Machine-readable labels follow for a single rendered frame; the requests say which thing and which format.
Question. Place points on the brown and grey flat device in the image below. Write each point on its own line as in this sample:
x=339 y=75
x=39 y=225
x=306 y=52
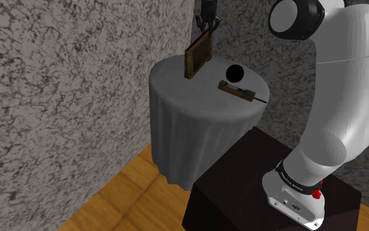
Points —
x=237 y=90

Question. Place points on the brown framed dark board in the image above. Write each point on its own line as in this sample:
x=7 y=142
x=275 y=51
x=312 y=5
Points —
x=199 y=54

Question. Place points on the black ball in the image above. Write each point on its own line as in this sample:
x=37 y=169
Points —
x=234 y=73

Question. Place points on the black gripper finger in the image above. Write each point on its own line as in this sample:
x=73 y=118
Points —
x=216 y=23
x=199 y=23

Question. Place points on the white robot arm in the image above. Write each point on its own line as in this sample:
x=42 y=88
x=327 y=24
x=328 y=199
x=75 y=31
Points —
x=344 y=96

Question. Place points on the round table with grey cloth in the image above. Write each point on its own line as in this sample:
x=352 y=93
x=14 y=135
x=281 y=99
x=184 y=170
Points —
x=190 y=128

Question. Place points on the dark robot stand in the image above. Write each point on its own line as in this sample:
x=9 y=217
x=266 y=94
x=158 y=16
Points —
x=235 y=179

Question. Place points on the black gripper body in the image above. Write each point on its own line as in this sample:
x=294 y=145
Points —
x=209 y=7

